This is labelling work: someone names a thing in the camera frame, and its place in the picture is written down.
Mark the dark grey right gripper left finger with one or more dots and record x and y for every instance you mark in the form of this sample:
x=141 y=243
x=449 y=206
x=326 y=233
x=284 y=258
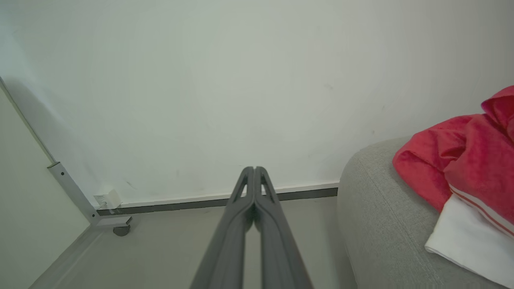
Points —
x=227 y=249

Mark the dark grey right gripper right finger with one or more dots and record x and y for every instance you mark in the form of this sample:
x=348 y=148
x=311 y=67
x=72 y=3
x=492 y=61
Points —
x=279 y=257

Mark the red and white garment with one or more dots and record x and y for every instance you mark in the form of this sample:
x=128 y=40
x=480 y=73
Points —
x=478 y=160

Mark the white and grey baseboard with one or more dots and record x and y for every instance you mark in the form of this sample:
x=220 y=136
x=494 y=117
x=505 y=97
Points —
x=192 y=202

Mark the grey caster wheel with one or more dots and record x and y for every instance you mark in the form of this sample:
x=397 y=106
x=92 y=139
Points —
x=122 y=230

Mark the grey fabric sofa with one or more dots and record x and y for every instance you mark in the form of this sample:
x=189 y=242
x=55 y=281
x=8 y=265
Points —
x=381 y=224

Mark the white partition panel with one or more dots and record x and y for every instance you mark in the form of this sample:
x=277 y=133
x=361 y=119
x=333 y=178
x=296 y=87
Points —
x=28 y=208

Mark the white wall outlet box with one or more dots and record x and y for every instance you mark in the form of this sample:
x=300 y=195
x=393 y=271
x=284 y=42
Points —
x=109 y=199

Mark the grey metal frame leg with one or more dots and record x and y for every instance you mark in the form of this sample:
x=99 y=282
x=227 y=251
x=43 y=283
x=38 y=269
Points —
x=74 y=190

